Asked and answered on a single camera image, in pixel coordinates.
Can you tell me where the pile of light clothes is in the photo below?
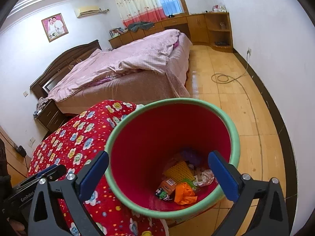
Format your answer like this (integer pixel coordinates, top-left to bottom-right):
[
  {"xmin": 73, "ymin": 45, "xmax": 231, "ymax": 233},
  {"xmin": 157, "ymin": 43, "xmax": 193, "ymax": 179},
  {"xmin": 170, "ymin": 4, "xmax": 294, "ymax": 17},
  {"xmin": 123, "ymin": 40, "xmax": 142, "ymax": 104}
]
[{"xmin": 34, "ymin": 96, "xmax": 53, "ymax": 115}]

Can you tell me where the pink duvet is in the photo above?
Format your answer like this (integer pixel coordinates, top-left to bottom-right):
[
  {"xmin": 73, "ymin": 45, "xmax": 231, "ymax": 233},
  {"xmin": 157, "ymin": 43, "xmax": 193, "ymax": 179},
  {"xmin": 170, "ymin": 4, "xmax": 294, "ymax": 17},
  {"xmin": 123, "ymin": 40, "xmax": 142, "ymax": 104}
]
[{"xmin": 47, "ymin": 29, "xmax": 190, "ymax": 102}]

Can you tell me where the orange plastic bag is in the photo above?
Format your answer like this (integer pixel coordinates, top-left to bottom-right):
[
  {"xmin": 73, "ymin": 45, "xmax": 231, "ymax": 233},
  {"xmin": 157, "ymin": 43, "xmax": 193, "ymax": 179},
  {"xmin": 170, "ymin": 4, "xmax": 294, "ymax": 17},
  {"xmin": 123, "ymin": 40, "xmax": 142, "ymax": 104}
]
[{"xmin": 174, "ymin": 182, "xmax": 198, "ymax": 205}]

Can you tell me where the person's left hand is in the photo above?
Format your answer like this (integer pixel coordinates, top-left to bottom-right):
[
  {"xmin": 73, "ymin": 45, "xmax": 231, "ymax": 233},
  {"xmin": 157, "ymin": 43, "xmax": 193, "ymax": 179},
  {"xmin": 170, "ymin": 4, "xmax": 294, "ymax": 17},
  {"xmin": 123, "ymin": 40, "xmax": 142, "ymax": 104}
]
[{"xmin": 8, "ymin": 220, "xmax": 25, "ymax": 234}]

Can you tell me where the green paper carton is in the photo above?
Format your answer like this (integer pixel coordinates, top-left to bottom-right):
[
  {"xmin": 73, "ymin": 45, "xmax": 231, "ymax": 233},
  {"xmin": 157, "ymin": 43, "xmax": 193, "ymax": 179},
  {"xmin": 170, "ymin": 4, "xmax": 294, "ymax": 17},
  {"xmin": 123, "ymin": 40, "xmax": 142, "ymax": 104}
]
[{"xmin": 155, "ymin": 188, "xmax": 173, "ymax": 202}]

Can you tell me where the yellow foam fruit net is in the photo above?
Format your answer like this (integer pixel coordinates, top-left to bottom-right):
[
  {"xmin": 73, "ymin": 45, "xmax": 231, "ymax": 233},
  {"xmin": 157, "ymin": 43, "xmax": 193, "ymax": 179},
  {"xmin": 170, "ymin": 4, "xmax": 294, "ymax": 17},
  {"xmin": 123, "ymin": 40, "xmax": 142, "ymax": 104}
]
[{"xmin": 162, "ymin": 161, "xmax": 195, "ymax": 183}]

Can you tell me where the framed wall photo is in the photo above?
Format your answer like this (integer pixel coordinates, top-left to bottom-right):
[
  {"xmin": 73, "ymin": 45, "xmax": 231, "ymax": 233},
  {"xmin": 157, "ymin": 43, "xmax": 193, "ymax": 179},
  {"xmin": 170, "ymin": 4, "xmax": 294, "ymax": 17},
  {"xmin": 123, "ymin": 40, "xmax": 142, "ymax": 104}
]
[{"xmin": 41, "ymin": 13, "xmax": 69, "ymax": 43}]

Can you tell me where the grey clothes pile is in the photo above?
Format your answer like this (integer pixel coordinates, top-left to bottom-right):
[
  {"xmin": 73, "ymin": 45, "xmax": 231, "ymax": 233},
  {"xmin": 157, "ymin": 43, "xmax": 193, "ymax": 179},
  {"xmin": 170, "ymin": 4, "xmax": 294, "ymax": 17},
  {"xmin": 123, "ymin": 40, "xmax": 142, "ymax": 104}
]
[{"xmin": 127, "ymin": 22, "xmax": 155, "ymax": 32}]

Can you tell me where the red bin with green rim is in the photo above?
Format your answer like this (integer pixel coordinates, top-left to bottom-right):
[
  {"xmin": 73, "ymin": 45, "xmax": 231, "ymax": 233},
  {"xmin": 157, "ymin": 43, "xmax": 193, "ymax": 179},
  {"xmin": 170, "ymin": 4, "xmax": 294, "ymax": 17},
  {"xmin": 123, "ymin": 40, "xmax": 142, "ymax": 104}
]
[{"xmin": 105, "ymin": 98, "xmax": 240, "ymax": 220}]

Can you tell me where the small cardboard box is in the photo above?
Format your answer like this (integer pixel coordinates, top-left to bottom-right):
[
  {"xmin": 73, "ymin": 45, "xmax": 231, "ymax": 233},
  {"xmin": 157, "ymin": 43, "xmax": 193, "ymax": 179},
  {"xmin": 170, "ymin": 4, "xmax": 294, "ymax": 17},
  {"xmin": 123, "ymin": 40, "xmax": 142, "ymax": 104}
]
[{"xmin": 161, "ymin": 178, "xmax": 176, "ymax": 193}]

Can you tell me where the purple snack packet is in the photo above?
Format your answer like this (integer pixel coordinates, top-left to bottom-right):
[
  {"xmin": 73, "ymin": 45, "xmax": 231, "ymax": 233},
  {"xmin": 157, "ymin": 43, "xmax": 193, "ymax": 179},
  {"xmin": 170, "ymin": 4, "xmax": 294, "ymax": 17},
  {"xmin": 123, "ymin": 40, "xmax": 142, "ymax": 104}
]
[{"xmin": 182, "ymin": 149, "xmax": 202, "ymax": 165}]

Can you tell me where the dark wooden nightstand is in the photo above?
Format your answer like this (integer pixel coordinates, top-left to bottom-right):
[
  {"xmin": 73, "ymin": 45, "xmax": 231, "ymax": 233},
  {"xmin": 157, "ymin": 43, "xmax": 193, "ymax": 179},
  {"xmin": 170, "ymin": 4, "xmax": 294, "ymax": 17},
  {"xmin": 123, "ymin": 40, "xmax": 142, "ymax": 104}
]
[{"xmin": 34, "ymin": 98, "xmax": 68, "ymax": 133}]

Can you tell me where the red floral printed blanket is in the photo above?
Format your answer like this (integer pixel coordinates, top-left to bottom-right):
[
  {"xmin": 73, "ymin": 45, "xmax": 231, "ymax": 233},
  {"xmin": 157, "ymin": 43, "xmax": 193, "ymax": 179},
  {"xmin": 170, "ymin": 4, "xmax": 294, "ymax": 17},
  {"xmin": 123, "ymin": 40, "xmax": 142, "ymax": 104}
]
[{"xmin": 28, "ymin": 100, "xmax": 168, "ymax": 236}]

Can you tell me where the long wooden cabinet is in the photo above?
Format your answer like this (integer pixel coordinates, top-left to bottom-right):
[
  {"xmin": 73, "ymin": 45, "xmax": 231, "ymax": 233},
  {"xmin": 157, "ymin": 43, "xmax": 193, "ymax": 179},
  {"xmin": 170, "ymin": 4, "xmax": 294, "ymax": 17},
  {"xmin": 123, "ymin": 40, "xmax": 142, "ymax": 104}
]
[{"xmin": 108, "ymin": 12, "xmax": 234, "ymax": 53}]

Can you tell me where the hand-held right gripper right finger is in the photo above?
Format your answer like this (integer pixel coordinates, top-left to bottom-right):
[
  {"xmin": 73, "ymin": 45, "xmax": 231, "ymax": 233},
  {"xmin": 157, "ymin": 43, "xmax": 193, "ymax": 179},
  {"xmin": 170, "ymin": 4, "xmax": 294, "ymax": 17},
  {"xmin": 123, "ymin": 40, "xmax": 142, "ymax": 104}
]
[{"xmin": 208, "ymin": 150, "xmax": 289, "ymax": 236}]

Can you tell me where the person's left forearm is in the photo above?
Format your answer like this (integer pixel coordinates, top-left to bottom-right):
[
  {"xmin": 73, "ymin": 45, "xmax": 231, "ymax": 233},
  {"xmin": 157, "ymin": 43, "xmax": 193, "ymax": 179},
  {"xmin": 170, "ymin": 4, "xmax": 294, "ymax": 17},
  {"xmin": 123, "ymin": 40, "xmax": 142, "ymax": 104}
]
[{"xmin": 0, "ymin": 138, "xmax": 13, "ymax": 197}]

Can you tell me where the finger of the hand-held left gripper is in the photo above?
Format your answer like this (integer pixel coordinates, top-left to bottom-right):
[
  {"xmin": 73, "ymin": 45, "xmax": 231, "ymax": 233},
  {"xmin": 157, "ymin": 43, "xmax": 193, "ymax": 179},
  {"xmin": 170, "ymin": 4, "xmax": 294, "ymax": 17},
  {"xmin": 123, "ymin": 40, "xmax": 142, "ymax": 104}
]
[
  {"xmin": 41, "ymin": 164, "xmax": 67, "ymax": 181},
  {"xmin": 28, "ymin": 165, "xmax": 58, "ymax": 179}
]

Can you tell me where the row of books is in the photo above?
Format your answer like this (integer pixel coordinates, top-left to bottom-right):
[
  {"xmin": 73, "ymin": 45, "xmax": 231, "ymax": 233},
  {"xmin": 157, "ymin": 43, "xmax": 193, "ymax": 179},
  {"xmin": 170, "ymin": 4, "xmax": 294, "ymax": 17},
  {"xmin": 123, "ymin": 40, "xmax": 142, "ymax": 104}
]
[{"xmin": 109, "ymin": 27, "xmax": 124, "ymax": 38}]

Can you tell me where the coiled floor cable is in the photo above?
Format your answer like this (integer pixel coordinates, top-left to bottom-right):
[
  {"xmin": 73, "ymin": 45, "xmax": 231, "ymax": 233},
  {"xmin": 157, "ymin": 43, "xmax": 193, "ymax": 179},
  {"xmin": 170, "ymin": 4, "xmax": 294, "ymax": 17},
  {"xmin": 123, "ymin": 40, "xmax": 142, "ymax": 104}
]
[{"xmin": 211, "ymin": 50, "xmax": 252, "ymax": 84}]

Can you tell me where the cream and red curtain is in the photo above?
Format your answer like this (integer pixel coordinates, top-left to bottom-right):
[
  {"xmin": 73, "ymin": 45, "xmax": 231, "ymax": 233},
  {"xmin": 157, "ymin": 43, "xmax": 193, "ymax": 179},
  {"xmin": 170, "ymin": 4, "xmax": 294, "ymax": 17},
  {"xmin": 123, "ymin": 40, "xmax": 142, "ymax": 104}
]
[{"xmin": 111, "ymin": 0, "xmax": 165, "ymax": 29}]

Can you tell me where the wall air conditioner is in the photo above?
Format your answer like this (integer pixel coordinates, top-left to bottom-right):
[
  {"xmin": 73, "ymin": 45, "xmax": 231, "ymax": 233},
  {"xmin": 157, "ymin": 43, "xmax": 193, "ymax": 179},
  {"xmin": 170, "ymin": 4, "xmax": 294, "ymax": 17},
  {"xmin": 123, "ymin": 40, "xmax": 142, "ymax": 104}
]
[{"xmin": 74, "ymin": 6, "xmax": 102, "ymax": 19}]

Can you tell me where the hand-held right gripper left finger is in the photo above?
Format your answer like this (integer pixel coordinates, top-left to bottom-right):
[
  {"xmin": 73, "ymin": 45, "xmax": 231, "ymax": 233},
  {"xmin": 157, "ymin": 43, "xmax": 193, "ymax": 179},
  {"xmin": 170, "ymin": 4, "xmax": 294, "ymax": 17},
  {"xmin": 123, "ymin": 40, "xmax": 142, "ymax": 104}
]
[{"xmin": 28, "ymin": 150, "xmax": 110, "ymax": 236}]

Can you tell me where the dark wooden bed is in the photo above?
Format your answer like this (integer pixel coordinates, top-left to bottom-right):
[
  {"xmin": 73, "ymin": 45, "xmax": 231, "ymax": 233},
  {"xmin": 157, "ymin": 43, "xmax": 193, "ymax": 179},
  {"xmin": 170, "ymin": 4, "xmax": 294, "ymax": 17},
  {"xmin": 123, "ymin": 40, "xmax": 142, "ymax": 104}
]
[{"xmin": 30, "ymin": 29, "xmax": 194, "ymax": 118}]

